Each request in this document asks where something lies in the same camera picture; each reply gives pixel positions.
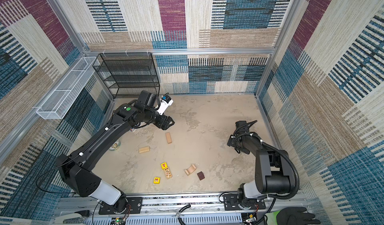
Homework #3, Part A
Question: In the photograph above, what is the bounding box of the plain wood block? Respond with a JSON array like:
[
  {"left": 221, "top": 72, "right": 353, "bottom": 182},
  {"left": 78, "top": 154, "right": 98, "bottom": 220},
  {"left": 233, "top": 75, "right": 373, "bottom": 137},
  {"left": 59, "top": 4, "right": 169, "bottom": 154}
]
[{"left": 166, "top": 132, "right": 173, "bottom": 144}]

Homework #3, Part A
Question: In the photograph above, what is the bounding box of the light wood block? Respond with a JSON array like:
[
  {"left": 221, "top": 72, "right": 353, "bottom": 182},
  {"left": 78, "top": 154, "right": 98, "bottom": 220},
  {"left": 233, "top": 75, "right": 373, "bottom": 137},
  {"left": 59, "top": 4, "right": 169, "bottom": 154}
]
[{"left": 139, "top": 146, "right": 150, "bottom": 154}]

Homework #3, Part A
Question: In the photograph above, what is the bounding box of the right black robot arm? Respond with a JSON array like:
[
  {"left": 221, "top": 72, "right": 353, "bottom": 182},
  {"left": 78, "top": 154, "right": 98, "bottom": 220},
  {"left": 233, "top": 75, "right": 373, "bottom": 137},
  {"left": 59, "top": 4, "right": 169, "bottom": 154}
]
[{"left": 227, "top": 121, "right": 300, "bottom": 201}]

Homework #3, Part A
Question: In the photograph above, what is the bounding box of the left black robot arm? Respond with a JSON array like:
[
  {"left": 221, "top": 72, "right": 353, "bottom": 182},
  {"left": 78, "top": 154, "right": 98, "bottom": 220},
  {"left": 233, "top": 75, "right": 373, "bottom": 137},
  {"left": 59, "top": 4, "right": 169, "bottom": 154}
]
[{"left": 56, "top": 96, "right": 175, "bottom": 211}]

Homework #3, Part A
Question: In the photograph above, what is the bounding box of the dark red triangular block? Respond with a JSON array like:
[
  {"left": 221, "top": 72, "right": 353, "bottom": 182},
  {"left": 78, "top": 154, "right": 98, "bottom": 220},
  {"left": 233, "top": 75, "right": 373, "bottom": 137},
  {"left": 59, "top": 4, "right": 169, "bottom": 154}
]
[{"left": 197, "top": 172, "right": 205, "bottom": 181}]

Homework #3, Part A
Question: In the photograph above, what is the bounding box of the patterned wood block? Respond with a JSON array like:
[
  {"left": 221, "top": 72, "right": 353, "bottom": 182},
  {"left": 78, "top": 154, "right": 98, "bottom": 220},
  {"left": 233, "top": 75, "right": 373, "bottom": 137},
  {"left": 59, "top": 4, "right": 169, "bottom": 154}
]
[{"left": 164, "top": 168, "right": 173, "bottom": 179}]

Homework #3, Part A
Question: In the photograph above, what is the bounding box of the wood arch block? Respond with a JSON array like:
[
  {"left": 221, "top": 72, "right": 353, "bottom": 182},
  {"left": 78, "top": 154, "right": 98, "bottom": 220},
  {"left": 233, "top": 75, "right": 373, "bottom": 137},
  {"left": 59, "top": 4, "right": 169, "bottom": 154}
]
[{"left": 185, "top": 164, "right": 197, "bottom": 176}]

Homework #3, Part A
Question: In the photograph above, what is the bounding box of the black and green gloved hand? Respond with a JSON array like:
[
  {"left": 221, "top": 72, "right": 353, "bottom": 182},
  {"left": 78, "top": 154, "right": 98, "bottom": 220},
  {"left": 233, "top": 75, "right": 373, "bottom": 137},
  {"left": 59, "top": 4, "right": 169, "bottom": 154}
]
[{"left": 264, "top": 207, "right": 321, "bottom": 225}]

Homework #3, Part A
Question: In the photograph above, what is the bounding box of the yellow cube with red letter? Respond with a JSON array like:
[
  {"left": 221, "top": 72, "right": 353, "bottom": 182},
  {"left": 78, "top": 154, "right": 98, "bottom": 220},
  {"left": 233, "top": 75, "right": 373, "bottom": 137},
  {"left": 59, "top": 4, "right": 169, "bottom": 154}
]
[{"left": 161, "top": 162, "right": 168, "bottom": 170}]

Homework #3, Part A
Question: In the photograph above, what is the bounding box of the round tin can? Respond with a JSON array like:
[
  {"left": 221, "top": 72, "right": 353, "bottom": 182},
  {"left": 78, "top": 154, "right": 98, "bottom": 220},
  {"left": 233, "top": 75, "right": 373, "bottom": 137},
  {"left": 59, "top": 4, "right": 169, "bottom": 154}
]
[{"left": 109, "top": 140, "right": 121, "bottom": 151}]

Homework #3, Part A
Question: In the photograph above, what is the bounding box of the small yellow letter cube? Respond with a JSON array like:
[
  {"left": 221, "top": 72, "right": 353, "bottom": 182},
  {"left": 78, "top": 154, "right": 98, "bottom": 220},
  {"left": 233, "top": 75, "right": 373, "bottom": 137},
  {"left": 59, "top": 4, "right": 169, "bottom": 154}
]
[{"left": 153, "top": 177, "right": 161, "bottom": 184}]

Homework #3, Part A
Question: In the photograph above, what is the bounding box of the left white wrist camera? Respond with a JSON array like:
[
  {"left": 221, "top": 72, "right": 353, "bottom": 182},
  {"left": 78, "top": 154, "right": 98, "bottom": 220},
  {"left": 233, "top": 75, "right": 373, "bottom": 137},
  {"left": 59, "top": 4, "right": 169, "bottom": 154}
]
[{"left": 157, "top": 93, "right": 173, "bottom": 115}]

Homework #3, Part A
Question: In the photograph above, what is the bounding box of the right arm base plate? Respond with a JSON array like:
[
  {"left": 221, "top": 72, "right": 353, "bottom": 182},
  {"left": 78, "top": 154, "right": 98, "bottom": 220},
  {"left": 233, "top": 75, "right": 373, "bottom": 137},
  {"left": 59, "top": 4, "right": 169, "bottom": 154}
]
[{"left": 221, "top": 194, "right": 266, "bottom": 211}]

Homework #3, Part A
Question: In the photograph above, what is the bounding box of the black wire mesh shelf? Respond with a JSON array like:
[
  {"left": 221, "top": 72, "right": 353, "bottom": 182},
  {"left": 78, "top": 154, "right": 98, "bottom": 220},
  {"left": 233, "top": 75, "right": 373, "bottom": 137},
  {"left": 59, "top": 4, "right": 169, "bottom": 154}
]
[{"left": 93, "top": 52, "right": 161, "bottom": 99}]

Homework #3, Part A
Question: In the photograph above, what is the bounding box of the black corrugated cable hose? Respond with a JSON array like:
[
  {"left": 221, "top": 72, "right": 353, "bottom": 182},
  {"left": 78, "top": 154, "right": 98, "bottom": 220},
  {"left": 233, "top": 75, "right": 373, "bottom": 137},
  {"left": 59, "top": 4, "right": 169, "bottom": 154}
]
[{"left": 260, "top": 142, "right": 301, "bottom": 200}]

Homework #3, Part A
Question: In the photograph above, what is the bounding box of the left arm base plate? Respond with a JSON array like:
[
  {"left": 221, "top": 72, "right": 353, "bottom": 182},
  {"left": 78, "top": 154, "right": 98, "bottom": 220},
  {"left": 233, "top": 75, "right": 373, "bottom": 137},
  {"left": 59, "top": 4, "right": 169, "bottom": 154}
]
[{"left": 98, "top": 197, "right": 143, "bottom": 215}]

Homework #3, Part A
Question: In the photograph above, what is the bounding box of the white wire mesh basket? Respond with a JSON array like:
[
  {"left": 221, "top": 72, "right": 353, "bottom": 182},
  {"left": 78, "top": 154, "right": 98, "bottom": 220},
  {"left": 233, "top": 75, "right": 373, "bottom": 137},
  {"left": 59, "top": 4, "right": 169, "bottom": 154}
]
[{"left": 37, "top": 57, "right": 96, "bottom": 120}]

